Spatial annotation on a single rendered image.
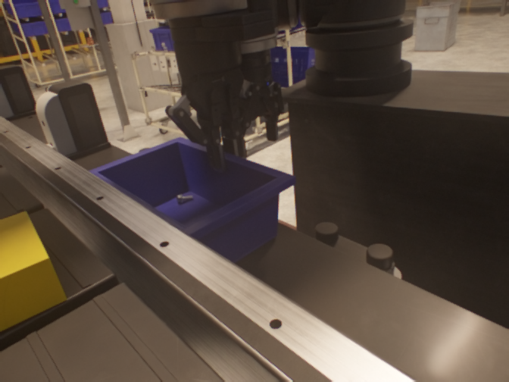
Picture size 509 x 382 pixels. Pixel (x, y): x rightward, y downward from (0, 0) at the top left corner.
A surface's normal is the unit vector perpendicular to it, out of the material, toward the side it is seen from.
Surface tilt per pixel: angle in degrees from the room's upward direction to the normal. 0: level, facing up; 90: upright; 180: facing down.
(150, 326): 0
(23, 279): 90
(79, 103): 90
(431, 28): 90
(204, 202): 0
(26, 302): 90
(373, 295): 0
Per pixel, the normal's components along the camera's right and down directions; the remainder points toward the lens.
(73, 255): -0.11, -0.88
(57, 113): 0.67, 0.28
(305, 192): -0.62, 0.43
